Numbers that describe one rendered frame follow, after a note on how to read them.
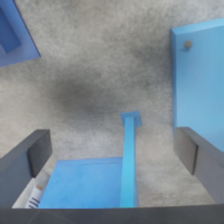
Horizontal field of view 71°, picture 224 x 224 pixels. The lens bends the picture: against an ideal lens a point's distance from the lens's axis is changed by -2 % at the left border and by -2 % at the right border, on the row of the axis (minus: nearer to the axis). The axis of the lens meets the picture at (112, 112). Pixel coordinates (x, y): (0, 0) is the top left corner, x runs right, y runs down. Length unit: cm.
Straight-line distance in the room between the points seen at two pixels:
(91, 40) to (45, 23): 25
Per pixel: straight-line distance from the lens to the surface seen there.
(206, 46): 85
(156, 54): 93
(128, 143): 96
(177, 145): 17
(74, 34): 94
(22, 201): 185
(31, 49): 106
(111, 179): 139
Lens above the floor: 87
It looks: 51 degrees down
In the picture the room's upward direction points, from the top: 171 degrees counter-clockwise
